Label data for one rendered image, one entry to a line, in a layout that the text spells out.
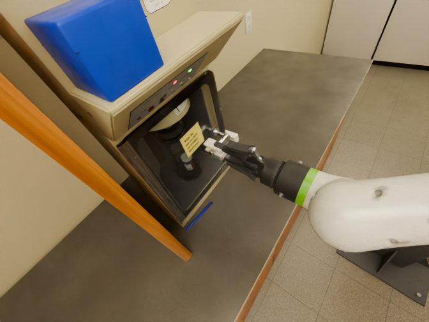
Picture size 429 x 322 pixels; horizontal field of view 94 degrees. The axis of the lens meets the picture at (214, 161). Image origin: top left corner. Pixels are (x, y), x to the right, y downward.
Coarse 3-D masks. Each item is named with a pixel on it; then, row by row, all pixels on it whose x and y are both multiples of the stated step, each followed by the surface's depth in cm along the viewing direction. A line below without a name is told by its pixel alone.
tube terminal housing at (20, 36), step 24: (0, 0) 22; (24, 0) 23; (48, 0) 25; (192, 0) 41; (0, 24) 26; (24, 24) 24; (168, 24) 39; (24, 48) 27; (48, 72) 29; (144, 120) 43
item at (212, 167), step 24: (192, 96) 50; (216, 96) 57; (168, 120) 47; (192, 120) 53; (216, 120) 62; (144, 144) 44; (168, 144) 50; (168, 168) 53; (192, 168) 62; (216, 168) 74; (168, 192) 57; (192, 192) 67
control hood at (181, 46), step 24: (192, 24) 39; (216, 24) 36; (168, 48) 33; (192, 48) 32; (216, 48) 41; (168, 72) 29; (72, 96) 30; (96, 96) 27; (120, 96) 26; (144, 96) 29; (96, 120) 32; (120, 120) 29
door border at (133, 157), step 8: (128, 144) 41; (128, 152) 41; (136, 152) 43; (128, 160) 42; (136, 160) 44; (144, 168) 46; (144, 176) 47; (152, 176) 49; (152, 184) 50; (160, 184) 53; (160, 192) 54; (168, 200) 58; (176, 208) 63
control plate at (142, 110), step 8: (192, 64) 36; (200, 64) 41; (184, 72) 36; (192, 72) 41; (184, 80) 41; (168, 88) 36; (176, 88) 41; (152, 96) 32; (160, 96) 36; (168, 96) 41; (144, 104) 32; (152, 104) 36; (136, 112) 32; (144, 112) 36; (136, 120) 36; (128, 128) 36
